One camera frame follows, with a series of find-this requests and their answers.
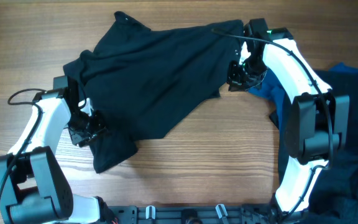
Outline black t-shirt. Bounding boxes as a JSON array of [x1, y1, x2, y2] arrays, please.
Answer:
[[63, 11, 244, 173]]

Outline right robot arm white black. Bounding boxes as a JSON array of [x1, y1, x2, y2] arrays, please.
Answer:
[[227, 19, 349, 217]]

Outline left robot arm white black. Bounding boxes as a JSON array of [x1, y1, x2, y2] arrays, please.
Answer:
[[0, 87, 117, 223]]

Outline dark clothes pile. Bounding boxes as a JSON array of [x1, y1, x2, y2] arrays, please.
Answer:
[[268, 70, 358, 224]]

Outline blue garment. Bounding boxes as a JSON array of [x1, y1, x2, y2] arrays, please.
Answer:
[[249, 63, 358, 128]]

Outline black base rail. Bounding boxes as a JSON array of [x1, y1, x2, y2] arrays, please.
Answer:
[[104, 203, 291, 224]]

